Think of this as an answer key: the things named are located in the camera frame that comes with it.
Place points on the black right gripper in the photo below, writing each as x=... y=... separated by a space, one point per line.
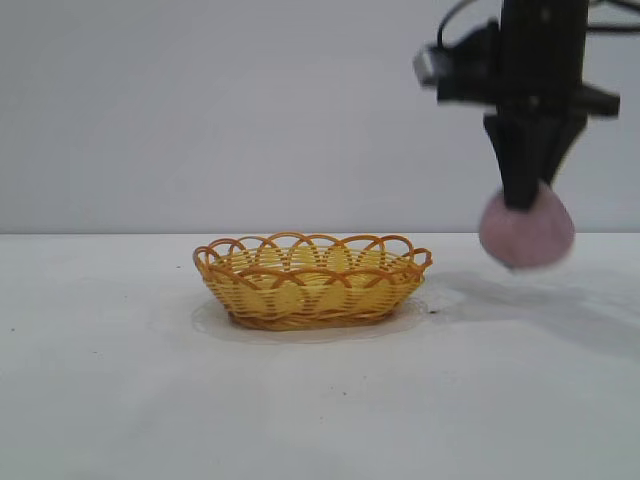
x=542 y=55

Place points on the pink peach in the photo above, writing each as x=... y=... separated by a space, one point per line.
x=525 y=240

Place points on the yellow woven wicker basket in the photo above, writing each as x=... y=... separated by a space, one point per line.
x=310 y=295

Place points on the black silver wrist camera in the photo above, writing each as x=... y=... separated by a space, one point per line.
x=470 y=65

